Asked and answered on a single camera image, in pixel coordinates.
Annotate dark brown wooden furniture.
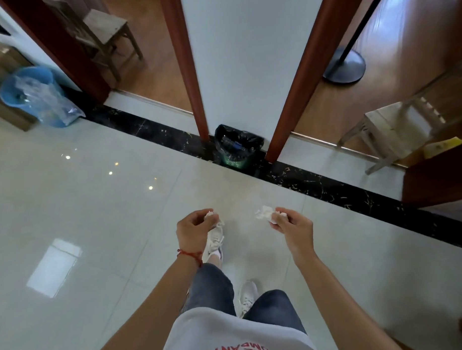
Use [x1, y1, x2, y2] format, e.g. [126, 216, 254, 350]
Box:
[399, 140, 462, 210]

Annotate yellow cloth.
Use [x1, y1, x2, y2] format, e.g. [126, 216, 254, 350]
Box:
[422, 136, 462, 160]

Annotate white sneaker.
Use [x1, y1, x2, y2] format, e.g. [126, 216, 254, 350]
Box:
[237, 279, 259, 319]
[201, 223, 226, 264]

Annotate person's right forearm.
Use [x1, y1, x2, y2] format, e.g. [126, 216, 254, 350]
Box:
[294, 250, 405, 350]

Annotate person's right hand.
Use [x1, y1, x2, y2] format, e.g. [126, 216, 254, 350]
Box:
[269, 206, 316, 260]

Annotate wooden chair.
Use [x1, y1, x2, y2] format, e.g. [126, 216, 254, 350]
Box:
[333, 58, 462, 177]
[43, 0, 145, 85]

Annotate person's left hand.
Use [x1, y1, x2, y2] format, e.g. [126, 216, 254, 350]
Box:
[175, 208, 221, 255]

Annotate black floor stand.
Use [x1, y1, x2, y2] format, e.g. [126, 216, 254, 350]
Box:
[320, 0, 394, 86]

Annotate red string bracelet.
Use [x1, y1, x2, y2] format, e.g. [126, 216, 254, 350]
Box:
[176, 248, 204, 269]

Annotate white printed t-shirt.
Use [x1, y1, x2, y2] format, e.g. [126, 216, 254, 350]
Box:
[156, 302, 321, 350]

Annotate red-brown door frame post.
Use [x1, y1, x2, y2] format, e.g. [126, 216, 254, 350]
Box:
[160, 0, 211, 144]
[0, 0, 112, 109]
[259, 0, 375, 164]

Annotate blue bin with clear bag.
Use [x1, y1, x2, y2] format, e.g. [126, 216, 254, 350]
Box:
[0, 64, 87, 131]

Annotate person's left forearm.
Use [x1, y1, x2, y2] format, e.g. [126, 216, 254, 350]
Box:
[86, 251, 207, 350]

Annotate blue jeans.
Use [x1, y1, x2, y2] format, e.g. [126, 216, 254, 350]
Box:
[180, 259, 307, 339]

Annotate white tissue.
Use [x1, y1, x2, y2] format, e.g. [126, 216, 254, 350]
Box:
[204, 211, 225, 230]
[254, 204, 288, 226]

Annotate green bin with black bag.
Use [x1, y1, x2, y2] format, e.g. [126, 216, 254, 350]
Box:
[213, 122, 266, 171]

